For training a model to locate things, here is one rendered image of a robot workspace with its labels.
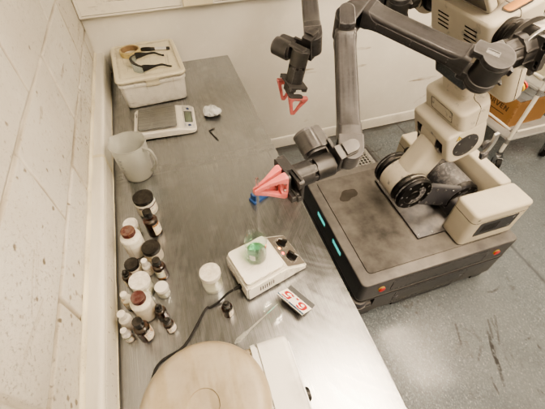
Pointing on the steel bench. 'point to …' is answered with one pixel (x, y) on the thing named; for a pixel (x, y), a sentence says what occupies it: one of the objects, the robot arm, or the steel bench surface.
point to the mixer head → (229, 378)
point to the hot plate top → (248, 273)
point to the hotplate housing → (264, 277)
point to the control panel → (285, 251)
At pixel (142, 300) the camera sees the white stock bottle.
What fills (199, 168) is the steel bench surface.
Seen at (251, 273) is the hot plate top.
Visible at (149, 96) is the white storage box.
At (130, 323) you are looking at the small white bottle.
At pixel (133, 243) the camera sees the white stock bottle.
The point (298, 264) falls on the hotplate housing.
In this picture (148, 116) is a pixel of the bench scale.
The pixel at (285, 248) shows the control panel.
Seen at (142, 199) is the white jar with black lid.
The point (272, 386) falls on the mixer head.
